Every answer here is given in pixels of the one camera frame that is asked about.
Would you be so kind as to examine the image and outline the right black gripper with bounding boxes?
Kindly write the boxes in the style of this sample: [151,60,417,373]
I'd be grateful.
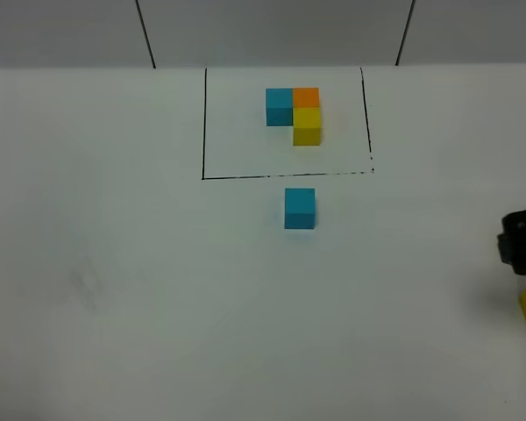
[497,210,526,275]

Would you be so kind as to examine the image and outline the yellow template cube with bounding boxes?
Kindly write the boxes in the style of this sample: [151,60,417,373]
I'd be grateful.
[293,108,322,146]

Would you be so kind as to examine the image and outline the orange template cube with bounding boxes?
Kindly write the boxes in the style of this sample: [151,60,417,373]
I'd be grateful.
[292,87,320,108]

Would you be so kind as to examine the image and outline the blue template cube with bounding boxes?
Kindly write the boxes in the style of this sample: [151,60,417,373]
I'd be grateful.
[266,88,293,126]

